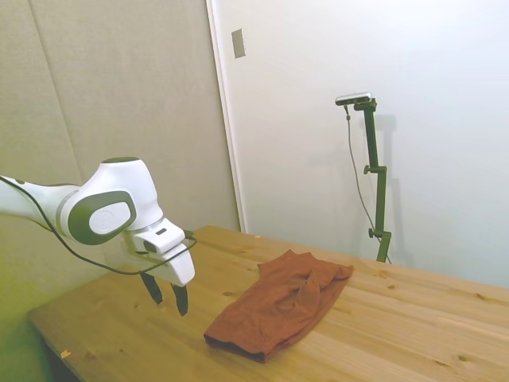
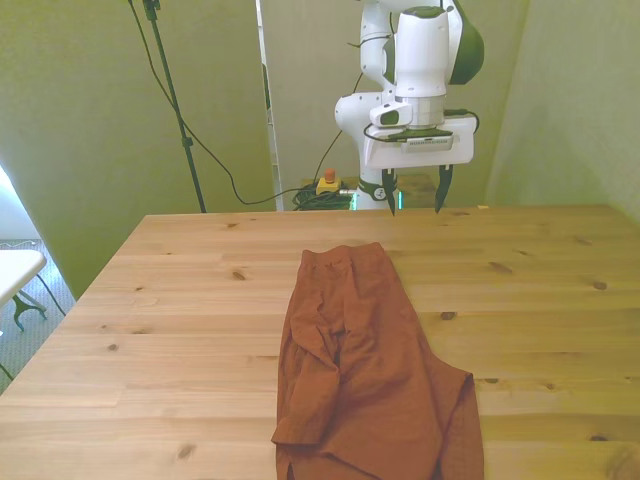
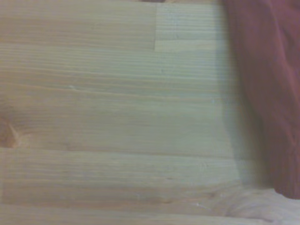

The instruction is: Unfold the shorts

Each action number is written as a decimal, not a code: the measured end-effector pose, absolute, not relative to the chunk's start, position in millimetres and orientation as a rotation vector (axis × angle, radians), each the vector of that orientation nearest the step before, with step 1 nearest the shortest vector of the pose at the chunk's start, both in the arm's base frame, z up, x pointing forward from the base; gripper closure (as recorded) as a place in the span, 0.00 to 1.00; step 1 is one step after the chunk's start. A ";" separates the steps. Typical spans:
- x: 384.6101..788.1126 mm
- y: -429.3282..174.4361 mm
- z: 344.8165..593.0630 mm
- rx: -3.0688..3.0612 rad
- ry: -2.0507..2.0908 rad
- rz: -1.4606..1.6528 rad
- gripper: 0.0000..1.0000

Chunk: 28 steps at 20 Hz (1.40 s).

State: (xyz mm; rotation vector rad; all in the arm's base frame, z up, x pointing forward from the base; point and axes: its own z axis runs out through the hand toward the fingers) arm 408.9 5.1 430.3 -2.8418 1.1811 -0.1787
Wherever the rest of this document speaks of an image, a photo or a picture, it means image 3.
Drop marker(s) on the rust red shorts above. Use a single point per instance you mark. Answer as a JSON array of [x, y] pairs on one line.
[[262, 93]]

